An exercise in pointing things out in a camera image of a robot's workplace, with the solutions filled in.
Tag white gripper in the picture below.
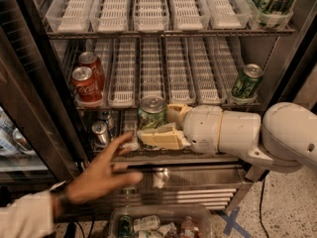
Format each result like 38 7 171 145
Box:
137 104 223 154

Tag green soda can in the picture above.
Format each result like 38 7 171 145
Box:
137 95 168 151

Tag white sleeved forearm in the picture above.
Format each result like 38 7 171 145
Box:
0 190 65 238

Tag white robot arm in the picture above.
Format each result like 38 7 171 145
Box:
137 102 317 173

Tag fridge bottom vent grille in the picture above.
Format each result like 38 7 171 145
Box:
112 165 253 211

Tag rear silver can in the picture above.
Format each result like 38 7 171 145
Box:
98 111 116 138

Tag silver can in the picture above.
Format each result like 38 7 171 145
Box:
98 111 116 138
91 120 110 145

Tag front silver can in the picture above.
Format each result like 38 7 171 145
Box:
91 120 110 145

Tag green can on middle shelf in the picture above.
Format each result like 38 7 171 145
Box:
231 63 264 99

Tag front red cola can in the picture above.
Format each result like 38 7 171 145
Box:
71 66 102 102

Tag red cola can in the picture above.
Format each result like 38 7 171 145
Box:
71 66 102 102
78 52 105 90

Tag rear red cola can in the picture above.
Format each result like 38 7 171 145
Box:
78 52 105 90

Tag green can in bin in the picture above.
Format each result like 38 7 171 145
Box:
118 215 133 238

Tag fridge door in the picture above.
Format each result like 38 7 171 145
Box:
0 0 89 190

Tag person's hand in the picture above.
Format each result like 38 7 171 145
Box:
66 132 143 205

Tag clear plastic bin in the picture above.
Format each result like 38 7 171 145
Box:
108 204 213 238

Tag white packet in bin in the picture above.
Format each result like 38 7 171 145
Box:
133 215 160 232

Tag red bottle in bin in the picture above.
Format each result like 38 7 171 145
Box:
179 216 199 238

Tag clear tray under top cans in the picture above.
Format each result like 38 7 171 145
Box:
246 0 293 31

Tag middle wire shelf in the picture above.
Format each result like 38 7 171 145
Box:
75 99 265 112

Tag wire shelf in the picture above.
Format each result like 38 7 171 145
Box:
47 26 295 40
75 99 265 112

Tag black cable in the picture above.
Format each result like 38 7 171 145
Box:
259 177 271 238

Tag top wire shelf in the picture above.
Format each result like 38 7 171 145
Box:
47 26 295 40

